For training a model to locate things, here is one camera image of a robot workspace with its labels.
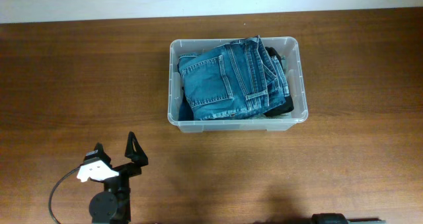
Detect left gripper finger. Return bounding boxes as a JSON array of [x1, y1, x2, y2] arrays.
[[125, 131, 149, 167], [95, 143, 111, 165]]

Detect teal blue shirt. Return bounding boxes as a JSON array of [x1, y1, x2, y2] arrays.
[[178, 87, 194, 121]]

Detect dark blue jeans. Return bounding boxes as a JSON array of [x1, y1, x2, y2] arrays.
[[178, 36, 279, 120]]

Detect light blue jeans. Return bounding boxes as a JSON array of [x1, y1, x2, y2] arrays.
[[250, 113, 291, 120]]

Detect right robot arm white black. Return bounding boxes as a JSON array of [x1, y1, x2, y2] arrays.
[[311, 213, 387, 224]]

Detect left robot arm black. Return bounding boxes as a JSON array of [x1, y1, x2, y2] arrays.
[[77, 131, 149, 224]]

